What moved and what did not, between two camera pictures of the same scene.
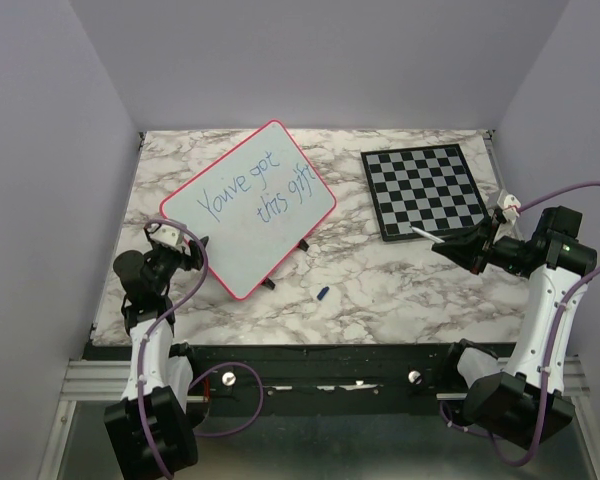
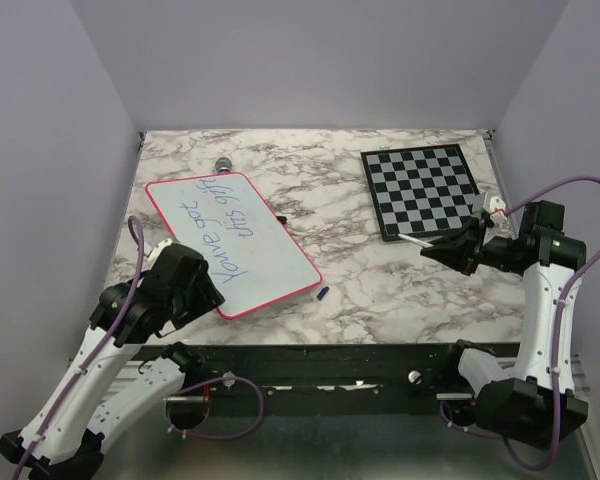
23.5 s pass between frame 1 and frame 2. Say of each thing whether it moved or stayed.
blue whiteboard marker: moved
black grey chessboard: stayed
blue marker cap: stayed
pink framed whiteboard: moved
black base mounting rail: stayed
